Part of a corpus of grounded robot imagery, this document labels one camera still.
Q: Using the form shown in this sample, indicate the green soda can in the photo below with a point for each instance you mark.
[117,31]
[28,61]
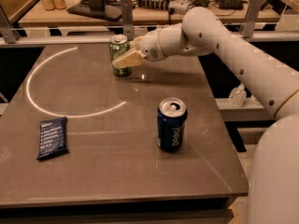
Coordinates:
[118,45]

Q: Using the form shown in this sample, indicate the metal guard rail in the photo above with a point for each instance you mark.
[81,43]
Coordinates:
[269,27]

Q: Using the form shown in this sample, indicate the black box on desk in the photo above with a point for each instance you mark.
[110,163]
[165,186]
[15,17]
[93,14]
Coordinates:
[230,4]

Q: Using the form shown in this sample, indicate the wooden desk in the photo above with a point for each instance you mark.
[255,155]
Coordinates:
[37,16]

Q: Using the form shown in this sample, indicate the clear sanitizer bottle left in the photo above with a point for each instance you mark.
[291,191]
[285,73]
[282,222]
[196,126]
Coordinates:
[237,96]

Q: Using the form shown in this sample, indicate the grey side shelf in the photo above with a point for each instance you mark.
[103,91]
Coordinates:
[249,111]

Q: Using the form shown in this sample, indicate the blue Pepsi can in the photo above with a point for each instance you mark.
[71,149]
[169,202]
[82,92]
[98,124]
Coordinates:
[171,116]

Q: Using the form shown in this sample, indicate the power strip with cables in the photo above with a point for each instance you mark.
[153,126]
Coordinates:
[179,7]

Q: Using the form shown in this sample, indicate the dark blue rxbar wrapper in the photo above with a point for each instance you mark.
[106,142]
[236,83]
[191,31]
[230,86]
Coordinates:
[52,138]

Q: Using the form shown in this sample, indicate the black monitor stand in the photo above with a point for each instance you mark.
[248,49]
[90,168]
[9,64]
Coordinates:
[97,9]

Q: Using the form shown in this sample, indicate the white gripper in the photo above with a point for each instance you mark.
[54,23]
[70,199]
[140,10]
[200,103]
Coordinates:
[149,48]

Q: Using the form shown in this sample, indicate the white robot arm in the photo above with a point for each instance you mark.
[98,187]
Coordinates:
[274,177]

